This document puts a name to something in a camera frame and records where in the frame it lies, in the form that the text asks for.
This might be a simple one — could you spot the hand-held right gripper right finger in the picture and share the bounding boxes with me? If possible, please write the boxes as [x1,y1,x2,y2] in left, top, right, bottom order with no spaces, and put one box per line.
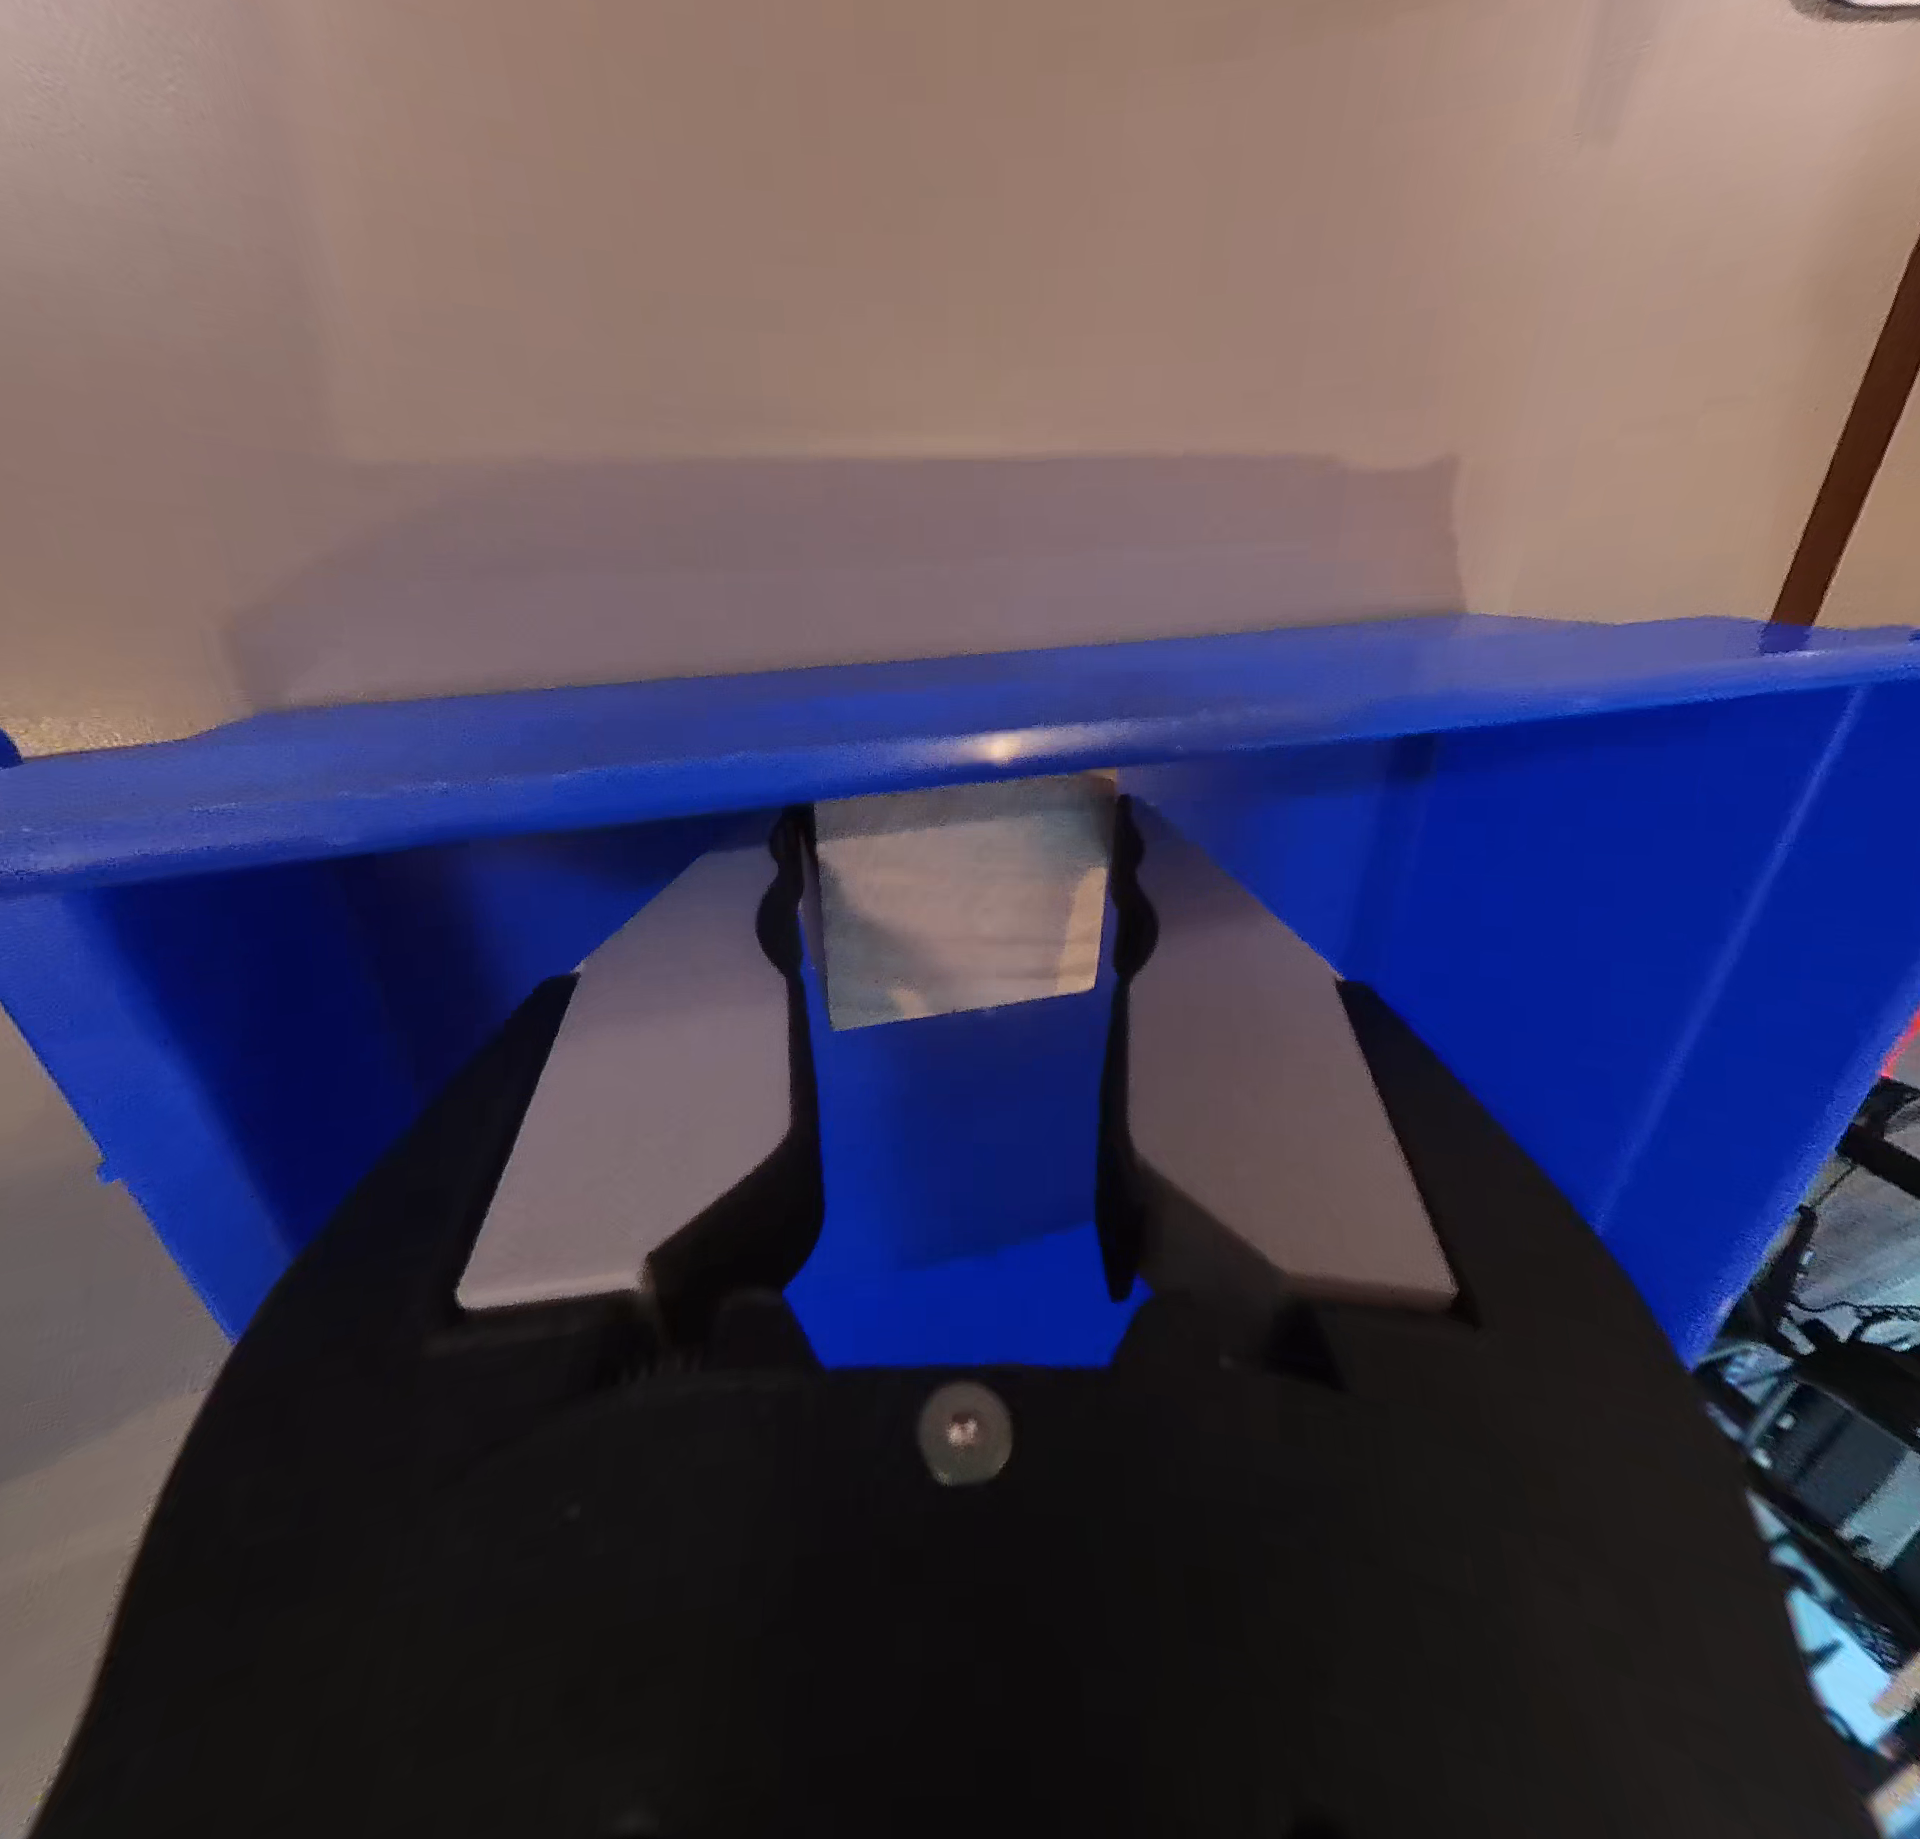
[1095,796,1459,1304]

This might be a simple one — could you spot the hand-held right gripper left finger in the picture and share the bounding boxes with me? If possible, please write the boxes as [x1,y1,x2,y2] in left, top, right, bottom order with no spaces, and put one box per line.
[453,804,830,1312]

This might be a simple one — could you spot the blue plastic bin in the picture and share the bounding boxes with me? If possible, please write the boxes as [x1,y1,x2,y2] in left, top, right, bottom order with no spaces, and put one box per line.
[0,613,1920,1398]

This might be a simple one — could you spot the large wooden cube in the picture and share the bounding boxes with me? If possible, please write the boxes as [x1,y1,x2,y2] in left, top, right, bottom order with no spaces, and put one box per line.
[810,772,1126,1033]

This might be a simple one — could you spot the grey desk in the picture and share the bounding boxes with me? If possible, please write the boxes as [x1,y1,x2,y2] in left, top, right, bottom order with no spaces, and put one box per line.
[0,0,1920,1811]

